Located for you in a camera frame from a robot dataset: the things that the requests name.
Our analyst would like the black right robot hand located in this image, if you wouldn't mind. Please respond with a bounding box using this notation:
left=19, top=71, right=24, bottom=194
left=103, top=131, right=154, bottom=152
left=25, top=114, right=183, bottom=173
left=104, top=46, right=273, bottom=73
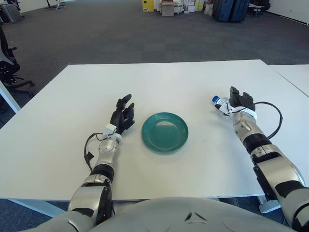
left=214, top=86, right=256, bottom=118

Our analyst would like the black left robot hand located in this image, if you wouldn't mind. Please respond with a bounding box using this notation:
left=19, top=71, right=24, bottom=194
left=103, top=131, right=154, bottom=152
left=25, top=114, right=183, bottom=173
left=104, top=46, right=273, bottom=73
left=110, top=94, right=136, bottom=135

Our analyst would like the clear bottle with blue cap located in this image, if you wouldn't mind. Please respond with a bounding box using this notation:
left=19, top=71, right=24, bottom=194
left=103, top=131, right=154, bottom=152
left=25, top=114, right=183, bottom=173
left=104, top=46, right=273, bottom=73
left=212, top=95, right=230, bottom=109

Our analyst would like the green round plate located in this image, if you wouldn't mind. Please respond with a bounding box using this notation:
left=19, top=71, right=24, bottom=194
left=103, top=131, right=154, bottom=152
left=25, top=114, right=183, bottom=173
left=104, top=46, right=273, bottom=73
left=141, top=112, right=189, bottom=153

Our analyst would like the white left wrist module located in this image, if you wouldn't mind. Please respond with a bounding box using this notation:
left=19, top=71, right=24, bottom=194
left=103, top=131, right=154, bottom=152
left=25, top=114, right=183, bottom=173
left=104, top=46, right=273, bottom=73
left=104, top=123, right=118, bottom=140

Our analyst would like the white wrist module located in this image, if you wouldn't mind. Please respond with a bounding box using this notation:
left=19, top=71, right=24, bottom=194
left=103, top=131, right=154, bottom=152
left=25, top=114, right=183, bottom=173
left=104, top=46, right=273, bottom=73
left=104, top=123, right=118, bottom=140
left=218, top=101, right=257, bottom=119

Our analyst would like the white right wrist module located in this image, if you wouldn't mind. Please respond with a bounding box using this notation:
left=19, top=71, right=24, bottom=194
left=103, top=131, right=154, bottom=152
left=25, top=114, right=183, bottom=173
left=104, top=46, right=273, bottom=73
left=218, top=101, right=257, bottom=119

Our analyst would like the dark blue suitcase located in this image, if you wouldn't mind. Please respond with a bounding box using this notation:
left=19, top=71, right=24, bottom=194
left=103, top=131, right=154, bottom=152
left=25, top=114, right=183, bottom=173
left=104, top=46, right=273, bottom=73
left=212, top=0, right=234, bottom=22
left=229, top=0, right=249, bottom=24

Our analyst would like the black swivel chair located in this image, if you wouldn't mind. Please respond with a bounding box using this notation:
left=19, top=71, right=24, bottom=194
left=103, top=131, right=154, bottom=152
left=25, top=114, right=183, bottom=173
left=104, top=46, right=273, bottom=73
left=247, top=0, right=271, bottom=17

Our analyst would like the grey robot torso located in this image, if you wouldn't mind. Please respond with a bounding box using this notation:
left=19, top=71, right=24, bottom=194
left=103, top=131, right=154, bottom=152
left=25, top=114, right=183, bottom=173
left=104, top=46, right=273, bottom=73
left=0, top=197, right=296, bottom=232

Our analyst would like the white shelf unit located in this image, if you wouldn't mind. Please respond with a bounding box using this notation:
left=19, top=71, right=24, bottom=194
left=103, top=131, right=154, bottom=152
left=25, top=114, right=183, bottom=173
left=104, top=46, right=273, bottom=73
left=173, top=0, right=185, bottom=14

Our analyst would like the yellow box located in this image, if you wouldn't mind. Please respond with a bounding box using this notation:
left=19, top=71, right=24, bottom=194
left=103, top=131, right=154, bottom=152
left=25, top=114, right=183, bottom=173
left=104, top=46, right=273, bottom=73
left=141, top=0, right=155, bottom=12

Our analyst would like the brown cardboard box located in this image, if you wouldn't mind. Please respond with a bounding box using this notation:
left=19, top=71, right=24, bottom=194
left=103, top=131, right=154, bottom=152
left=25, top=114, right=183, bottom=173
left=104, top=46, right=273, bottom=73
left=161, top=1, right=174, bottom=17

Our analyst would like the black office chair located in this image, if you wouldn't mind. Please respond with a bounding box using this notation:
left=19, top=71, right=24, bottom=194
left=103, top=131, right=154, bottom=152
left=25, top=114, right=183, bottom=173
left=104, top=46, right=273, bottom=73
left=0, top=24, right=35, bottom=96

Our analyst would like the black chair base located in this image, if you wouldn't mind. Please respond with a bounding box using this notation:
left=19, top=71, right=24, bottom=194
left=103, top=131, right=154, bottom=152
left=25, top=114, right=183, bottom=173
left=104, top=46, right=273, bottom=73
left=44, top=0, right=66, bottom=10

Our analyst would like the grey storage bin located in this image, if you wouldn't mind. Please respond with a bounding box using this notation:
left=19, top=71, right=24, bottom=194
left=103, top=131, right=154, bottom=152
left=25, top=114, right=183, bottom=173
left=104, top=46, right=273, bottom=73
left=1, top=3, right=25, bottom=24

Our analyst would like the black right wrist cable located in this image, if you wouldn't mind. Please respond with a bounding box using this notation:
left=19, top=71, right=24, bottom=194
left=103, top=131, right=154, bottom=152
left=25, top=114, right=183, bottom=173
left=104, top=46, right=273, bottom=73
left=252, top=101, right=283, bottom=139

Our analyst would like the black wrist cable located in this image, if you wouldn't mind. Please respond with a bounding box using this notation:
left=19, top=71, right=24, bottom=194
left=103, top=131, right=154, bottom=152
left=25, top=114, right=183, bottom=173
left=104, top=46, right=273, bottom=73
left=252, top=101, right=283, bottom=139
left=84, top=132, right=107, bottom=171

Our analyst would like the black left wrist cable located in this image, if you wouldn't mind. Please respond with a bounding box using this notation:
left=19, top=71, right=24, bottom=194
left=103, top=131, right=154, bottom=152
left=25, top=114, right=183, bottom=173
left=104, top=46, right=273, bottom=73
left=84, top=132, right=107, bottom=171

